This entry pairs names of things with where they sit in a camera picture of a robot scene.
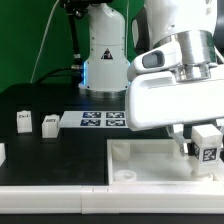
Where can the white sheet with markers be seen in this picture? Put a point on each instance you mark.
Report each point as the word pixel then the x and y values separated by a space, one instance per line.
pixel 93 119

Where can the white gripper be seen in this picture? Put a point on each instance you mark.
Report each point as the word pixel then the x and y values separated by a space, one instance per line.
pixel 157 100

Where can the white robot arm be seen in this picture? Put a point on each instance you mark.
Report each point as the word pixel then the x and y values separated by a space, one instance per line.
pixel 175 79

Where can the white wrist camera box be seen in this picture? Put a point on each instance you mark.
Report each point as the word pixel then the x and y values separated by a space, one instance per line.
pixel 162 58

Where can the white front fence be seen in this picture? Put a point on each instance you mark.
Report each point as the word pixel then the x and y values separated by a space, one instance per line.
pixel 119 199

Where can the white square tabletop part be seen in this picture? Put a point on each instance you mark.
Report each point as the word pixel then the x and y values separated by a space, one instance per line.
pixel 148 161

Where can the white left fence piece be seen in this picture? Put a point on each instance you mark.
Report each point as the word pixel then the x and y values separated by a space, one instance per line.
pixel 2 153

